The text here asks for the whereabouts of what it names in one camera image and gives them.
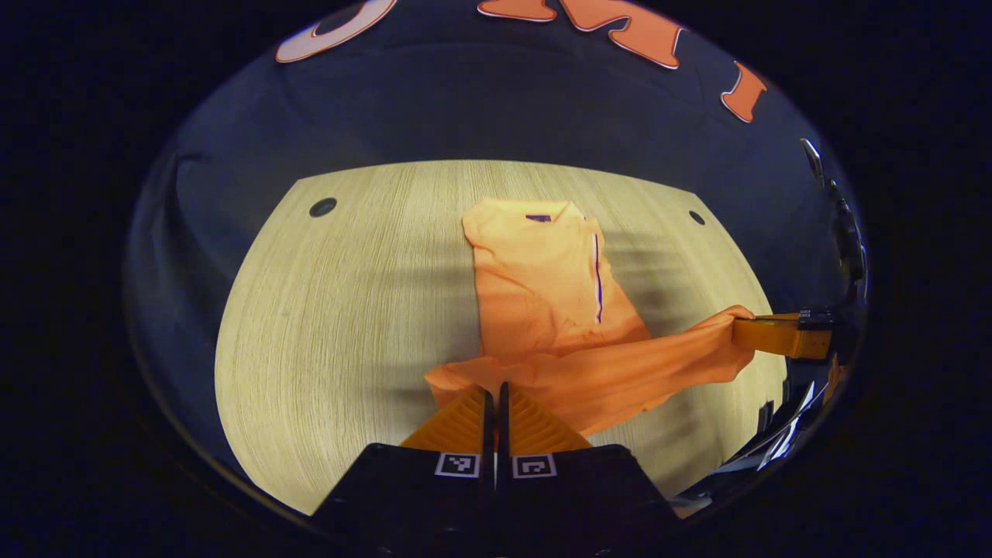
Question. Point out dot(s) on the dark glossy object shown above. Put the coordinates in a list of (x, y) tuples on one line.
[(775, 442)]

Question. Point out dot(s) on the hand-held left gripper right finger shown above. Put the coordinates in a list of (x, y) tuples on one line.
[(558, 488)]

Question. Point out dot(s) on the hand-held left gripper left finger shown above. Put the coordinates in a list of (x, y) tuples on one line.
[(434, 480)]

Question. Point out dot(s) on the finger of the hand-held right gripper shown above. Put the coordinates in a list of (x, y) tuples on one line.
[(783, 335)]

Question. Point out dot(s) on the orange T-shirt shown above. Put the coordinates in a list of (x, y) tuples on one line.
[(542, 294)]

